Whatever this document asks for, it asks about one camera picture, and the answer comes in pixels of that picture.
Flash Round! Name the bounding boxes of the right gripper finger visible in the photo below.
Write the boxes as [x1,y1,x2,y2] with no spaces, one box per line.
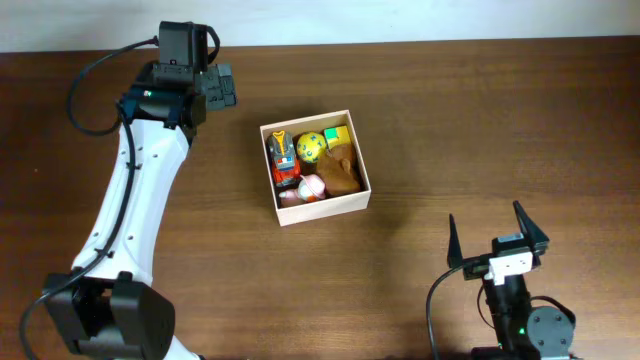
[513,201,549,245]
[446,214,464,269]

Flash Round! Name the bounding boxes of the brown plush toy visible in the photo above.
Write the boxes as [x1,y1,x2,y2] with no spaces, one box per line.
[316,144,362,197]

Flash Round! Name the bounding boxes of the red grey toy truck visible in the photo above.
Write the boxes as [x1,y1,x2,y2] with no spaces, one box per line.
[267,130,301,187]

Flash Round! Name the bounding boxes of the pink white duck toy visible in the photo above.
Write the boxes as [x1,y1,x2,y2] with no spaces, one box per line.
[278,175,326,208]

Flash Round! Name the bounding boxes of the yellow ball blue letters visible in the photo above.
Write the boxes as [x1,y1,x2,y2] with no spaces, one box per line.
[296,132,327,164]

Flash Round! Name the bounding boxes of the multicolour puzzle cube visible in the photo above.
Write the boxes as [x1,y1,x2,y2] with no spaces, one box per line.
[323,125,352,149]

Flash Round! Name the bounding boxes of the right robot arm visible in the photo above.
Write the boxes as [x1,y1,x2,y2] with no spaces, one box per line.
[447,201,576,359]

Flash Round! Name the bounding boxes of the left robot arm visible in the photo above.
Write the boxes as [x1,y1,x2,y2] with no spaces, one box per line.
[37,21,237,359]

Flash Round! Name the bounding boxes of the white open cardboard box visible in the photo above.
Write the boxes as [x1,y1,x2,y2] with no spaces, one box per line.
[260,110,372,226]

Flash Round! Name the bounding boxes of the right black cable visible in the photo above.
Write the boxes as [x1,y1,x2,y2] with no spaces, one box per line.
[425,262,576,360]

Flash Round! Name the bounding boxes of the black cable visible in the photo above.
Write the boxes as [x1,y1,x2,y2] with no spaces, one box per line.
[425,262,576,360]
[18,23,222,360]

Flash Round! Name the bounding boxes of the left black cable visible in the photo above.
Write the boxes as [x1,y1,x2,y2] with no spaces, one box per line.
[18,23,222,360]

